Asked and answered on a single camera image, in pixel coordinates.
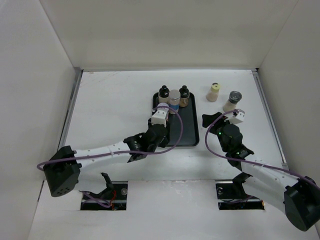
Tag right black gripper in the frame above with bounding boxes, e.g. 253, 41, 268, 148
202, 112, 237, 153

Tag yellow-lid spice bottle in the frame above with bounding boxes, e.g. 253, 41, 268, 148
206, 82, 221, 102

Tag white-lid red-label spice jar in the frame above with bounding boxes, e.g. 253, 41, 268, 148
157, 102, 169, 108

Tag black-cap bottle brown spice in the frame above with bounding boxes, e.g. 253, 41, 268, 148
179, 85, 190, 108

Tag grey-lid grinder bottle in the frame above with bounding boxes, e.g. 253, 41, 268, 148
222, 91, 242, 112

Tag silver-lid jar white beads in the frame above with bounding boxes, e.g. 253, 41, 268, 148
168, 89, 181, 115

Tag black-cap bottle white powder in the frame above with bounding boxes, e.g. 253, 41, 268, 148
158, 85, 170, 104

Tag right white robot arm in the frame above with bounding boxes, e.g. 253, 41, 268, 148
202, 109, 320, 232

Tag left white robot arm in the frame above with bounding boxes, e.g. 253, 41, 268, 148
42, 122, 170, 200

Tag black rectangular tray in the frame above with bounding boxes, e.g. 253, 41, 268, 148
167, 92, 200, 147

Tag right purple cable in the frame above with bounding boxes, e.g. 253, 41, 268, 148
205, 108, 320, 191

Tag purple cable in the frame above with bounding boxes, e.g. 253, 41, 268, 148
205, 108, 320, 191
36, 104, 184, 171

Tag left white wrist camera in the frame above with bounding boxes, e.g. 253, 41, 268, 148
151, 105, 169, 128

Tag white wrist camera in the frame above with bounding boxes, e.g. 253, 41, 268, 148
151, 105, 169, 128
228, 109, 245, 125

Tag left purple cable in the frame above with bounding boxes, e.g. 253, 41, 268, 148
36, 104, 184, 171

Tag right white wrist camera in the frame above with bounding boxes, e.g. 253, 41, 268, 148
228, 109, 245, 125

